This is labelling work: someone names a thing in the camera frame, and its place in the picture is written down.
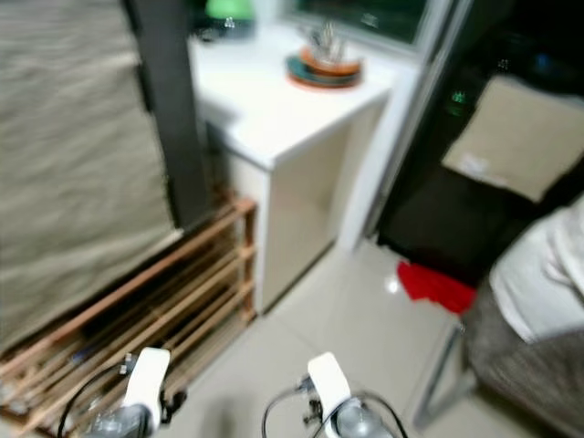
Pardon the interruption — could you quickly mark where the dark window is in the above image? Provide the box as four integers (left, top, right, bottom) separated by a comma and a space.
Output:
290, 0, 432, 47

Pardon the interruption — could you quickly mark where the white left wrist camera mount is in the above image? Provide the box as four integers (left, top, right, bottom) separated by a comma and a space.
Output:
123, 347, 172, 432

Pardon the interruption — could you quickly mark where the large beige fabric sheet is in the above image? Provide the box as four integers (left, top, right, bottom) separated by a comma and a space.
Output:
0, 0, 179, 352

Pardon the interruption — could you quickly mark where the brown fabric stool seat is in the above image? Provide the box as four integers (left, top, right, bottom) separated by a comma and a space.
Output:
461, 292, 584, 437

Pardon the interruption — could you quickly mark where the green round object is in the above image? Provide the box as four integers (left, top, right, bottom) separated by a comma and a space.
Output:
203, 0, 258, 39

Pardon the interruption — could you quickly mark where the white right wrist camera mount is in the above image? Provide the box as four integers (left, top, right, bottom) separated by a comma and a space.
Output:
306, 352, 355, 432

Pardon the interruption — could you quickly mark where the beige cloth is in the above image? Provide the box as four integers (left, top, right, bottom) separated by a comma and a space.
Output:
440, 75, 584, 203

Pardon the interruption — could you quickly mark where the orange and teal plate stack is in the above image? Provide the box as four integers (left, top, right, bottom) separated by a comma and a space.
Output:
285, 47, 366, 91

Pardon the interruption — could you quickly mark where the red cloth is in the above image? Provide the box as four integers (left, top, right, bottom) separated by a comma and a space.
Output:
396, 260, 480, 316

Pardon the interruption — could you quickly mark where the black washing machine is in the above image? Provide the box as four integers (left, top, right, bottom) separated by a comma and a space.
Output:
374, 0, 584, 291

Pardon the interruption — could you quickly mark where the white cabinet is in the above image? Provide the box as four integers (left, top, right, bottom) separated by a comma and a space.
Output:
196, 26, 407, 316

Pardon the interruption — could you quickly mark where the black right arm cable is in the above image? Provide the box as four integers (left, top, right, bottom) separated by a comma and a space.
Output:
260, 388, 412, 438

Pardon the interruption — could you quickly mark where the white fabric laundry bag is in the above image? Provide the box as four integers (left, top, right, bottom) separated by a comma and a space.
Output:
488, 196, 584, 346

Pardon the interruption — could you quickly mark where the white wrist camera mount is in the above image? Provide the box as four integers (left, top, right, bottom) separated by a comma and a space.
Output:
306, 352, 355, 432
123, 347, 172, 432

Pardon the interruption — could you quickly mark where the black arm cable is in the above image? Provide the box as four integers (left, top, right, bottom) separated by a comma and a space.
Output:
57, 360, 133, 438
260, 388, 412, 438

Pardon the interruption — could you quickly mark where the wooden slatted rack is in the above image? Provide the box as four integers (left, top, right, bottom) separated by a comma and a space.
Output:
0, 194, 258, 437

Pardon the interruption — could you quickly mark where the metal stool leg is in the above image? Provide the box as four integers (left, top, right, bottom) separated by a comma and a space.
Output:
412, 324, 466, 432

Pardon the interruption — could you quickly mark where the black upright panel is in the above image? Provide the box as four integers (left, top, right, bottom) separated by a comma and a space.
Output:
123, 0, 215, 231

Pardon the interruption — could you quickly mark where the white door frame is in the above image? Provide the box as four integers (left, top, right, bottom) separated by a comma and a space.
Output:
336, 0, 480, 255

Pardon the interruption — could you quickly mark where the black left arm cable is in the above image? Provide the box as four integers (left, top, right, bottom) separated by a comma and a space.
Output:
57, 360, 133, 438

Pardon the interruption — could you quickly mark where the metal utensils bundle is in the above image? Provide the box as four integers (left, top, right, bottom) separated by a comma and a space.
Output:
306, 20, 346, 57

